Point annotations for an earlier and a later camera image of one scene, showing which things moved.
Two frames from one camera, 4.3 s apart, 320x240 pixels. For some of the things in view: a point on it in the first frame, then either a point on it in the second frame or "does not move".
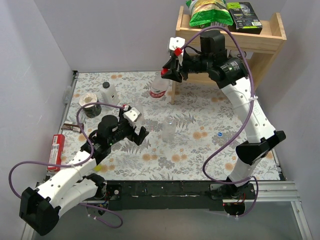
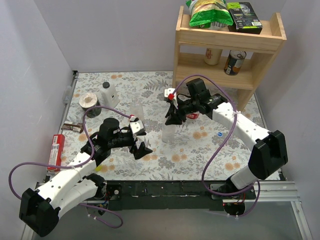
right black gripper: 181,69 → 178,109
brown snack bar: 72,127 does not move
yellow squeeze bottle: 98,168 does not move
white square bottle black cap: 109,95 does not move
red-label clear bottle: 159,86 → 193,115
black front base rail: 189,195 does not move
